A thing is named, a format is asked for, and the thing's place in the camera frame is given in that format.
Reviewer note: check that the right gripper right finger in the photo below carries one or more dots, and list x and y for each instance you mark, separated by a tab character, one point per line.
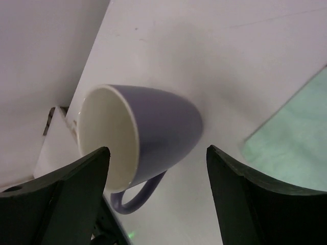
254	208

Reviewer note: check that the green cartoon print placemat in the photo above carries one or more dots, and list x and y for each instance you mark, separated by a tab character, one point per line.
291	145

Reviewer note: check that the purple ceramic mug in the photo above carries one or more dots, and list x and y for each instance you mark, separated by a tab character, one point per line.
146	130

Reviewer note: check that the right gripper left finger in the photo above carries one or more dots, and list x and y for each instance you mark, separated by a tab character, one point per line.
66	206

